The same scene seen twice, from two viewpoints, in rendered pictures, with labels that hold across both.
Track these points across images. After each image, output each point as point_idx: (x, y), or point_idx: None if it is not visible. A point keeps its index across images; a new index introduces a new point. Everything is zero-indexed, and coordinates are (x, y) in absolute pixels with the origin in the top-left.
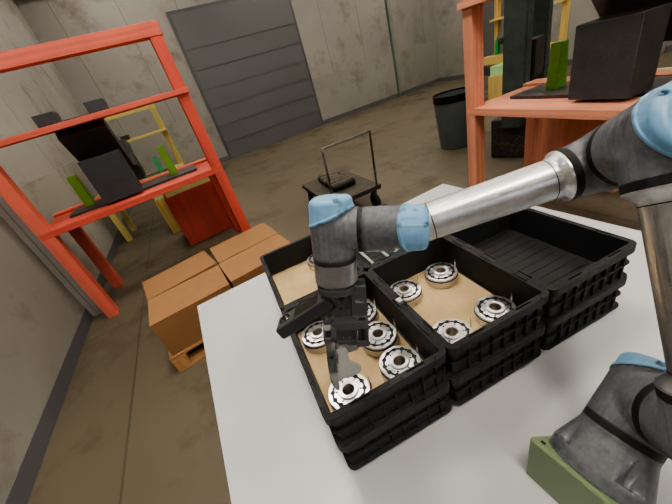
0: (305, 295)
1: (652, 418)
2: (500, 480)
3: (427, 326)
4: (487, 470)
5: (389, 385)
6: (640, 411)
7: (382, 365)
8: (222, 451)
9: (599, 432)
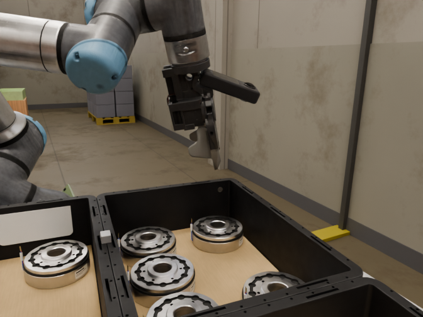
0: (319, 296)
1: (26, 153)
2: None
3: (95, 211)
4: None
5: (170, 185)
6: (22, 161)
7: (171, 238)
8: (400, 294)
9: (40, 190)
